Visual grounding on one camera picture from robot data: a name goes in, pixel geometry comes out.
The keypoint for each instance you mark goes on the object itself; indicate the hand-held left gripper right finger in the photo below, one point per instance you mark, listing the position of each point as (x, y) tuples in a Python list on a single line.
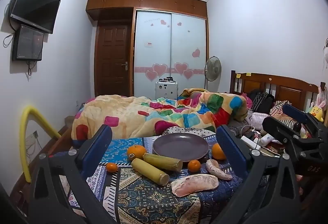
[(230, 147)]

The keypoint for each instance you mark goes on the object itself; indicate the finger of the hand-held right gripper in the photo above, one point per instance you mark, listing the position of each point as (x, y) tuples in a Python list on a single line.
[(278, 128), (294, 113)]

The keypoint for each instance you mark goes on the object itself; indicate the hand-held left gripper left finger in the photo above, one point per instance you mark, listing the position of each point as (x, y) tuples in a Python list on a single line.
[(99, 145)]

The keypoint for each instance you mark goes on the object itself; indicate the small mandarin orange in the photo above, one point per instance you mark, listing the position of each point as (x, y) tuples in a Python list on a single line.
[(194, 165), (112, 167)]

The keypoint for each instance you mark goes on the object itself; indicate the small peeled pomelo piece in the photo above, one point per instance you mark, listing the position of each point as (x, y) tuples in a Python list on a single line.
[(217, 169)]

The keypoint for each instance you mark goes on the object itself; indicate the large orange with sticker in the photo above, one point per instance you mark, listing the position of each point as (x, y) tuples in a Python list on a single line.
[(136, 152)]

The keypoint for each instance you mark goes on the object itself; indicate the dark purple plate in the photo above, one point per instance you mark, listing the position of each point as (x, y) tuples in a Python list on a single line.
[(180, 145)]

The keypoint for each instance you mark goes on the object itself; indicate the large peeled pomelo piece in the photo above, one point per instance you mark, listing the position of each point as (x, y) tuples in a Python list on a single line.
[(194, 184)]

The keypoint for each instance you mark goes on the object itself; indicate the yellow sugar cane piece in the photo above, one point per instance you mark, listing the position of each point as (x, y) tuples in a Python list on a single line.
[(150, 171)]

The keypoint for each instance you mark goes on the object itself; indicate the brownish sugar cane piece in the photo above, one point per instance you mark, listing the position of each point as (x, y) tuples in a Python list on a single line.
[(164, 162)]

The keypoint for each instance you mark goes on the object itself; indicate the person's right hand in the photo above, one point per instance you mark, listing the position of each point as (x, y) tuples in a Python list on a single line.
[(314, 193)]

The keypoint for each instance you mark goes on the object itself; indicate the small white box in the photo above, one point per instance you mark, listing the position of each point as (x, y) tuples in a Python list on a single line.
[(267, 139)]

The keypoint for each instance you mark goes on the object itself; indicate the grey cloth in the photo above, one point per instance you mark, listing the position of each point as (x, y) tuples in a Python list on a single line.
[(237, 128)]

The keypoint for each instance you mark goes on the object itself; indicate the white power strip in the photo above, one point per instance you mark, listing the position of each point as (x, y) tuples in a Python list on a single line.
[(250, 142)]

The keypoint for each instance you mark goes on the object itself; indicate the yellow chick plush toy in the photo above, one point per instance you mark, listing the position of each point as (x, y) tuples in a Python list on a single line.
[(316, 112)]

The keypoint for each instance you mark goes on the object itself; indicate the black backpack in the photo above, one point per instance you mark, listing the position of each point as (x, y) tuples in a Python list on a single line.
[(264, 101)]

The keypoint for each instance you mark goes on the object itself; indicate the wooden bed headboard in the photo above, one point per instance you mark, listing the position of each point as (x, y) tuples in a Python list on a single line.
[(281, 85)]

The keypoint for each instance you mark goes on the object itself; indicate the colourful patchwork quilt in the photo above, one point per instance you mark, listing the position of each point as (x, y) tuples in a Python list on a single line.
[(158, 113)]

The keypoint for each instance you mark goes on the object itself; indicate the patterned blue cloth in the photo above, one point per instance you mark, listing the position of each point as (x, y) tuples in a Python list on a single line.
[(143, 201)]

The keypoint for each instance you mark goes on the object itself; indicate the yellow foam tube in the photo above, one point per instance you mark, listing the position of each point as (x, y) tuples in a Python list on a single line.
[(24, 137)]

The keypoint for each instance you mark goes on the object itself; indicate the standing electric fan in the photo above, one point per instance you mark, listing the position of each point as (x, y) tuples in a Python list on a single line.
[(213, 67)]

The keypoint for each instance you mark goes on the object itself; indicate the white box appliance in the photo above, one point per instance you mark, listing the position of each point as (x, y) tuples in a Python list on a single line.
[(166, 89)]

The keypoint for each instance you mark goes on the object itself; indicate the brown wooden door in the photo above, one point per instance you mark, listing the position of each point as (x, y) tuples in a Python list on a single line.
[(112, 60)]

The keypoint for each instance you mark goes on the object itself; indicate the wooden wardrobe with heart stickers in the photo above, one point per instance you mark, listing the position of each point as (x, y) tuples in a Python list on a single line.
[(153, 42)]

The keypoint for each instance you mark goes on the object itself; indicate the wall power outlet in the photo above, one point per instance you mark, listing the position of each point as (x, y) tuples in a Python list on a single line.
[(35, 134)]

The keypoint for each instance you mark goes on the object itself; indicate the small black wall monitor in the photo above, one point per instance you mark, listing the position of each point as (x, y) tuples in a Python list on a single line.
[(28, 43)]

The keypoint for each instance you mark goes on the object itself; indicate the black wall television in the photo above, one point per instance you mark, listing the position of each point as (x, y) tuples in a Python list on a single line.
[(34, 3)]

